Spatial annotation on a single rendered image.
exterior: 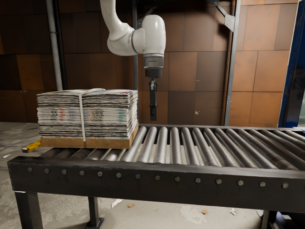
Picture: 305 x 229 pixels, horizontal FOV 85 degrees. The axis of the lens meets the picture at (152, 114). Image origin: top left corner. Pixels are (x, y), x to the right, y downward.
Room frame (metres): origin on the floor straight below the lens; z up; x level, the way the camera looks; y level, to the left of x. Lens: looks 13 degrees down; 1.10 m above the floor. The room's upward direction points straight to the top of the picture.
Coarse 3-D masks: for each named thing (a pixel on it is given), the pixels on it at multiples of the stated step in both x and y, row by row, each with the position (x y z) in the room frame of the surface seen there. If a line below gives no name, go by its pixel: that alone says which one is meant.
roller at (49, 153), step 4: (52, 148) 0.67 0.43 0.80; (56, 148) 0.67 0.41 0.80; (60, 148) 0.68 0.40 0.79; (64, 148) 0.70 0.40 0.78; (48, 152) 0.63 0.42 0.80; (52, 152) 0.64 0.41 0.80; (56, 152) 0.65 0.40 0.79; (60, 152) 0.67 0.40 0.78; (40, 156) 0.59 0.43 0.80; (44, 156) 0.60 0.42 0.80; (48, 156) 0.61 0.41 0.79; (52, 156) 0.62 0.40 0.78
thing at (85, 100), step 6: (96, 90) 0.86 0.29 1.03; (102, 90) 0.87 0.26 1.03; (78, 96) 0.66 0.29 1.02; (84, 96) 0.66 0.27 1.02; (78, 102) 0.66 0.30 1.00; (84, 102) 0.66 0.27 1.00; (78, 108) 0.66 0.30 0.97; (84, 108) 0.66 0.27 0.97; (78, 114) 0.66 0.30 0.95; (84, 114) 0.66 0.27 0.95; (78, 120) 0.66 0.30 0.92; (84, 120) 0.66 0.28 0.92; (78, 126) 0.65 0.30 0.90; (84, 126) 0.65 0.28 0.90; (90, 126) 0.65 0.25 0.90; (78, 132) 0.65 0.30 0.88; (90, 132) 0.65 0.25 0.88; (90, 138) 0.65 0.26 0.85
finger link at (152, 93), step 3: (150, 87) 0.71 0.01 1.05; (153, 87) 0.71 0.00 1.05; (150, 90) 0.72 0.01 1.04; (153, 90) 0.72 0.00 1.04; (150, 93) 0.72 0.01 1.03; (153, 93) 0.72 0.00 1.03; (150, 96) 0.72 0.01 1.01; (153, 96) 0.72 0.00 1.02; (150, 99) 0.73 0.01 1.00; (153, 99) 0.73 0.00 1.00; (150, 102) 0.73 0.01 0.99; (153, 102) 0.73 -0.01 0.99; (150, 105) 0.73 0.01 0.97
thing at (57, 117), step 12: (48, 96) 0.66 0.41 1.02; (60, 96) 0.66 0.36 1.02; (72, 96) 0.66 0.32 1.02; (48, 108) 0.66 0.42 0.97; (60, 108) 0.66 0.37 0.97; (72, 108) 0.66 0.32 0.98; (48, 120) 0.66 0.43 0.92; (60, 120) 0.66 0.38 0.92; (72, 120) 0.66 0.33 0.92; (48, 132) 0.66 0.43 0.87; (60, 132) 0.65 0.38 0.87; (72, 132) 0.65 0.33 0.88
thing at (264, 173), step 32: (32, 160) 0.56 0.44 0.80; (64, 160) 0.56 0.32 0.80; (96, 160) 0.56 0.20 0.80; (64, 192) 0.53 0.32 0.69; (96, 192) 0.51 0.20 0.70; (128, 192) 0.50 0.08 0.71; (160, 192) 0.49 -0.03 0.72; (192, 192) 0.48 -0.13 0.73; (224, 192) 0.47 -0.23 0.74; (256, 192) 0.46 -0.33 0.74; (288, 192) 0.45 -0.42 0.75
